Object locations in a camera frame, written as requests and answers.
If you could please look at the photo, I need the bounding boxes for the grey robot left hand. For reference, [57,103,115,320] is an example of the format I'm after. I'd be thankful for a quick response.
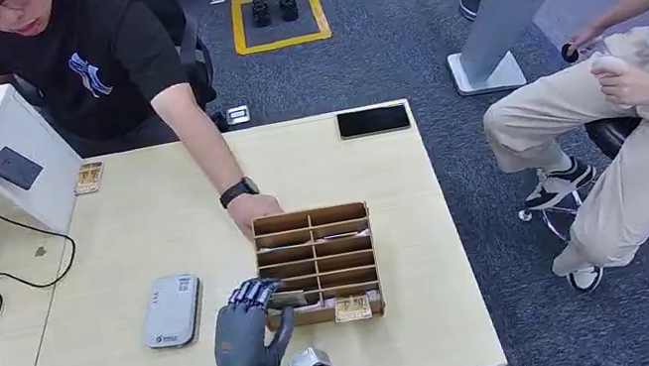
[202,272,305,366]

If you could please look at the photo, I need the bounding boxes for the person's left hand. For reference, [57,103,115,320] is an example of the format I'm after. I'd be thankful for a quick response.
[224,188,288,244]

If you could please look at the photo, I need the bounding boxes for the wooden slotted card box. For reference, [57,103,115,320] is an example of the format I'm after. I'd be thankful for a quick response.
[248,198,388,337]

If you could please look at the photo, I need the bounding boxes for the black wristwatch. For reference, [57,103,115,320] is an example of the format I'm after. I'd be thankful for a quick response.
[214,174,264,211]

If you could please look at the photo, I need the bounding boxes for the grey card reader device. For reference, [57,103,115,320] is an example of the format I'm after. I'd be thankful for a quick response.
[131,269,212,356]

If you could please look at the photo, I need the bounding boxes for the small white floor box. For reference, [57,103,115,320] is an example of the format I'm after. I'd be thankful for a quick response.
[223,104,252,128]

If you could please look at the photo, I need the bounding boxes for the black smartphone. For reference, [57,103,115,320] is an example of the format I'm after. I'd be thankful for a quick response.
[335,101,413,142]

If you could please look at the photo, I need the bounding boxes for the black office chair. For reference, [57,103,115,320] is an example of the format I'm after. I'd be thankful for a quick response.
[131,0,229,144]

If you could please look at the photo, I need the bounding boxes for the person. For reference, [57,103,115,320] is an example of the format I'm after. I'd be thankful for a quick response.
[460,0,649,307]
[0,0,288,284]

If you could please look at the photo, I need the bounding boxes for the yellow floor tape square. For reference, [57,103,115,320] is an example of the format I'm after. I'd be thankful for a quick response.
[226,0,333,59]

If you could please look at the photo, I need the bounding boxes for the black flat card reader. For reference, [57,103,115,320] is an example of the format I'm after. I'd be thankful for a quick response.
[0,141,47,196]

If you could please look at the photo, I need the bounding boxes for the black round object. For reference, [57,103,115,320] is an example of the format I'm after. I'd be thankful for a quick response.
[457,0,492,24]

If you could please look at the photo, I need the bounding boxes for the small black object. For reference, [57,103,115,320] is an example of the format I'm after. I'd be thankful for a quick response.
[559,40,582,66]

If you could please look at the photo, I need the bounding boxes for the black stool with chrome base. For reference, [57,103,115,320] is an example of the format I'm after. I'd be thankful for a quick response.
[503,112,649,255]

